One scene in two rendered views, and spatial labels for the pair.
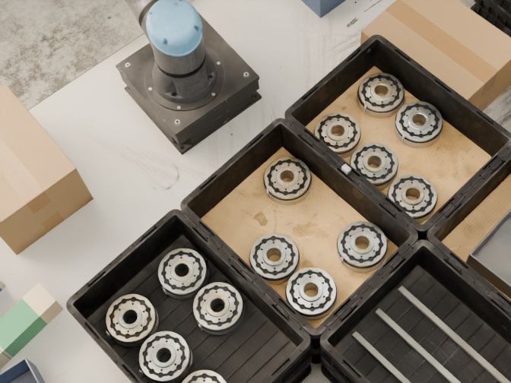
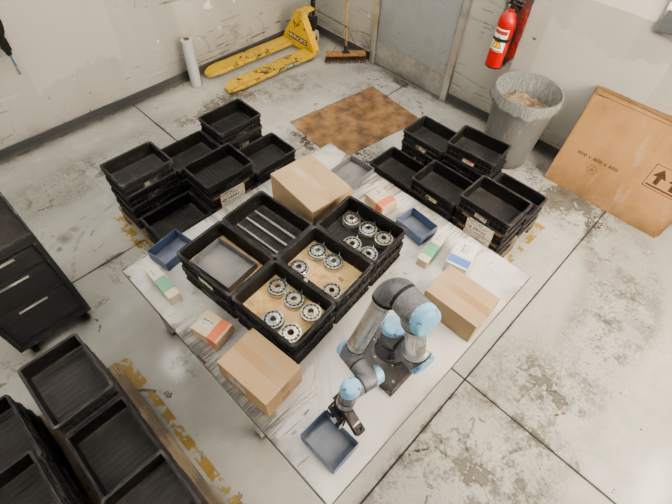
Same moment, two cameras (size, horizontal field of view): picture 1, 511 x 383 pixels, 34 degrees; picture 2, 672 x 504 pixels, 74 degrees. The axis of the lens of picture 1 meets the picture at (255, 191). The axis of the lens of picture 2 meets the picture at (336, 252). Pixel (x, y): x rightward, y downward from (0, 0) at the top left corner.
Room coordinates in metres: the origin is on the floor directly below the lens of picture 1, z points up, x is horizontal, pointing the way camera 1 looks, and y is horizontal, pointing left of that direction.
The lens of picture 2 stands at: (1.96, -0.44, 2.71)
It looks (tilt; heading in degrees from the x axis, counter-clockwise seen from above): 52 degrees down; 162
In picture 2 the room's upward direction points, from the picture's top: 4 degrees clockwise
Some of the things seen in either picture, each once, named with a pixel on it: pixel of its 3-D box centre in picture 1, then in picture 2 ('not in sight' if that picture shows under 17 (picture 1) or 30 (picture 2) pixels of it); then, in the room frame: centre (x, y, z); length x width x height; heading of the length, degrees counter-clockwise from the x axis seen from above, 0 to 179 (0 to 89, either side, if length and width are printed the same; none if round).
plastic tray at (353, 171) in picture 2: not in sight; (349, 173); (-0.11, 0.31, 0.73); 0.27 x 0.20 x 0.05; 123
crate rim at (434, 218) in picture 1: (397, 129); (283, 301); (0.86, -0.32, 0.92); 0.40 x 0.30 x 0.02; 35
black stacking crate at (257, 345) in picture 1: (190, 330); (360, 234); (0.51, 0.17, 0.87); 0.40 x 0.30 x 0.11; 35
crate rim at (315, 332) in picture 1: (296, 222); (325, 262); (0.68, -0.07, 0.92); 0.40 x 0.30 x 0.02; 35
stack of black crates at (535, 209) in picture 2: not in sight; (510, 204); (0.02, 1.60, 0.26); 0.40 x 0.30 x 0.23; 30
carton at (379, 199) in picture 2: not in sight; (380, 201); (0.18, 0.42, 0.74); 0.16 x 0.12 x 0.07; 23
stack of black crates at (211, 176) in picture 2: not in sight; (223, 187); (-0.55, -0.52, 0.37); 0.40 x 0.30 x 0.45; 120
